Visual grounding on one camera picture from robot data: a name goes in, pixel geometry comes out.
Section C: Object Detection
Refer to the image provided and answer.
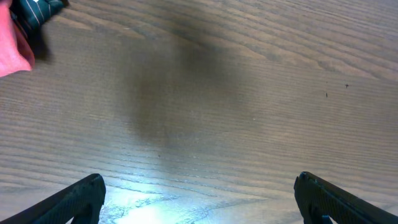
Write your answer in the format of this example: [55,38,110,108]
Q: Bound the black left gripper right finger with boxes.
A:
[294,171,397,224]

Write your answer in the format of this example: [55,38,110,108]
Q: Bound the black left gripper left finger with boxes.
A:
[1,174,106,224]

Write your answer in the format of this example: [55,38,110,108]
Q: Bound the orange red folded garment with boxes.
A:
[1,0,35,77]

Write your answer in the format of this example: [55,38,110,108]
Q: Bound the folded navy blue shorts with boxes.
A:
[10,0,68,38]

